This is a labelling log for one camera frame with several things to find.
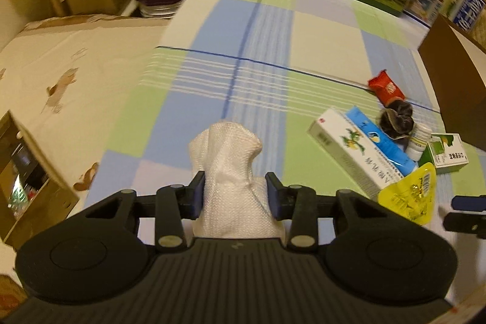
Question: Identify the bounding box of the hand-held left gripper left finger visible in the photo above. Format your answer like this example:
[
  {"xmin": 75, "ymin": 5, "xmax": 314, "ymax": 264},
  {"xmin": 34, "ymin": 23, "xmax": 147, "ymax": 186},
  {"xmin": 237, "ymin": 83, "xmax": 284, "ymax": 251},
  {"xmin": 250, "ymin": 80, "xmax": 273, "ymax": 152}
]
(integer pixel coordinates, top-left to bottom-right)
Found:
[{"xmin": 85, "ymin": 170, "xmax": 207, "ymax": 253}]

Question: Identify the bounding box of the small white bottle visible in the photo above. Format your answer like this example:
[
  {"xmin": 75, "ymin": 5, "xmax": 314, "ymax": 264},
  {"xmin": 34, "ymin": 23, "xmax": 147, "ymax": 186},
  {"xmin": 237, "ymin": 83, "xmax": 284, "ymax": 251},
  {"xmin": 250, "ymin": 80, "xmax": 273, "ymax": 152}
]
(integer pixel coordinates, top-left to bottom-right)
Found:
[{"xmin": 404, "ymin": 123, "xmax": 433, "ymax": 161}]

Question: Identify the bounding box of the checkered tablecloth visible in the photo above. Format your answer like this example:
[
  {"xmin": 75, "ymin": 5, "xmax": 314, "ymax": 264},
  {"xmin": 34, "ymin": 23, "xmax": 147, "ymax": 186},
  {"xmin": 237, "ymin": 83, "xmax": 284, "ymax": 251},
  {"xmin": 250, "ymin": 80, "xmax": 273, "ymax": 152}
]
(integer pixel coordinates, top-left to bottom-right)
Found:
[{"xmin": 72, "ymin": 0, "xmax": 486, "ymax": 309}]

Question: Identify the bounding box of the cream blanket with dog prints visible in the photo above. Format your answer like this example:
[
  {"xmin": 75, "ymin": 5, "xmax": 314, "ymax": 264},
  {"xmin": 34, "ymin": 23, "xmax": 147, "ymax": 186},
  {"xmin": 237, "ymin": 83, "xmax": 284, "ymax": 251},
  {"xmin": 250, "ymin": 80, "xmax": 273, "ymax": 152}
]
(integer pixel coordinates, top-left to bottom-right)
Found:
[{"xmin": 0, "ymin": 15, "xmax": 179, "ymax": 256}]

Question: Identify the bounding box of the brown storage box white inside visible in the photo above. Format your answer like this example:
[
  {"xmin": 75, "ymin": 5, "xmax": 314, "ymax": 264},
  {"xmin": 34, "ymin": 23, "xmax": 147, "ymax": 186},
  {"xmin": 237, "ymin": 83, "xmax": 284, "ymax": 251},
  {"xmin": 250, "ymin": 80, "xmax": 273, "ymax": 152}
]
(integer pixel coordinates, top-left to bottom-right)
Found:
[{"xmin": 418, "ymin": 13, "xmax": 486, "ymax": 152}]

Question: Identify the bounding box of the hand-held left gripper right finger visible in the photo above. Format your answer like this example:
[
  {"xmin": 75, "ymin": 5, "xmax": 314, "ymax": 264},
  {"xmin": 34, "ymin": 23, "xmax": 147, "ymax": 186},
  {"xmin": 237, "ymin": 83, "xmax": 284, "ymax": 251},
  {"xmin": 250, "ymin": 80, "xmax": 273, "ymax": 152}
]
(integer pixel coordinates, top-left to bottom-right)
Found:
[{"xmin": 265, "ymin": 172, "xmax": 385, "ymax": 253}]

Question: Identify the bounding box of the yellow packet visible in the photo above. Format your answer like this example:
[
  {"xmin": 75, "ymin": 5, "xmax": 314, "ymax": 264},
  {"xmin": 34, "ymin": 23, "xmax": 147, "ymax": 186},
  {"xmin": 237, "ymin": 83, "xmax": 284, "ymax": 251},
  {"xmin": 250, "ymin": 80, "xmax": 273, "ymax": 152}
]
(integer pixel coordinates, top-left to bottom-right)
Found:
[{"xmin": 378, "ymin": 162, "xmax": 439, "ymax": 226}]

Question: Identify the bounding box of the open cardboard box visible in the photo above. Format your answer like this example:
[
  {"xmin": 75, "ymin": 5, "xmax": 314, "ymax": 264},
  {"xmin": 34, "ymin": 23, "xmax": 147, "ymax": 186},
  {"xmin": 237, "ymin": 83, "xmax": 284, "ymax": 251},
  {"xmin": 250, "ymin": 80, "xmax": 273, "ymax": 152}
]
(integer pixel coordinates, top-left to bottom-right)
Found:
[{"xmin": 0, "ymin": 111, "xmax": 80, "ymax": 251}]

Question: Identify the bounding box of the blue cream tube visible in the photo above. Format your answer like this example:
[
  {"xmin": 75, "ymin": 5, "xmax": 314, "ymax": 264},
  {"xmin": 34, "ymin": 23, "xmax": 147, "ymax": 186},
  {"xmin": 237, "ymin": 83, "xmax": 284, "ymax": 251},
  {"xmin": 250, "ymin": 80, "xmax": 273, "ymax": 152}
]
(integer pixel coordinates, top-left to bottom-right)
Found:
[{"xmin": 345, "ymin": 106, "xmax": 420, "ymax": 175}]

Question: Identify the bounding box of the white woven cloth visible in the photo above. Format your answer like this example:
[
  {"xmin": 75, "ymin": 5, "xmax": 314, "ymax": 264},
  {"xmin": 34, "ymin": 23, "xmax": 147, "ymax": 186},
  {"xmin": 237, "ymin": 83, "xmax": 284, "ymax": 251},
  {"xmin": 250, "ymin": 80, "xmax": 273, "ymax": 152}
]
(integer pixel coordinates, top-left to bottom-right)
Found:
[{"xmin": 189, "ymin": 121, "xmax": 288, "ymax": 239}]

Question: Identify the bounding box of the long white medicine box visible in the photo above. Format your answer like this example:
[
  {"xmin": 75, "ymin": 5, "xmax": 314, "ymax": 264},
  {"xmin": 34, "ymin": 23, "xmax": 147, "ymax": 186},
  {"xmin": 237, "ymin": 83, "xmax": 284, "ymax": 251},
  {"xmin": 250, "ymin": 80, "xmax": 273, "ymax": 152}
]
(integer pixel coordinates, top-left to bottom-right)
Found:
[{"xmin": 307, "ymin": 107, "xmax": 405, "ymax": 197}]

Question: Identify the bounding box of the red snack packet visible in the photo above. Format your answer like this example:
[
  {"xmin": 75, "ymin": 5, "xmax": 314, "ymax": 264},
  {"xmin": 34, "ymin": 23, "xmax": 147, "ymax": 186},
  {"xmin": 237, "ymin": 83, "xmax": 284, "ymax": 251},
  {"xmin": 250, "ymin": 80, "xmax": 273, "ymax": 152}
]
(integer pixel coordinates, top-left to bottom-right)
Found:
[{"xmin": 368, "ymin": 70, "xmax": 404, "ymax": 104}]

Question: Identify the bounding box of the green and white medicine box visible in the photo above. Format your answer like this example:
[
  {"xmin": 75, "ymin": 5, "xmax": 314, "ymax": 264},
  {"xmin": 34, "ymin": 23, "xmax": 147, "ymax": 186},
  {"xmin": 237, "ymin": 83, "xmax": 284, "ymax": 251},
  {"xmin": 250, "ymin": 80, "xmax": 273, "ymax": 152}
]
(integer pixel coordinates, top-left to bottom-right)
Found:
[{"xmin": 421, "ymin": 133, "xmax": 469, "ymax": 175}]

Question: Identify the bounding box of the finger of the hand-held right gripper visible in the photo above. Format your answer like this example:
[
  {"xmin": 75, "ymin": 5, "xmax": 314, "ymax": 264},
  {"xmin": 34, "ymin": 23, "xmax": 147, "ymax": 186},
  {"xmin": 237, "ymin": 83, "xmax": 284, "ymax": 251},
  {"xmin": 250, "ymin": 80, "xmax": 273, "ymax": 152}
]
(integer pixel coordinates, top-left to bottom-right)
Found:
[
  {"xmin": 442, "ymin": 212, "xmax": 486, "ymax": 234},
  {"xmin": 451, "ymin": 196, "xmax": 486, "ymax": 211}
]

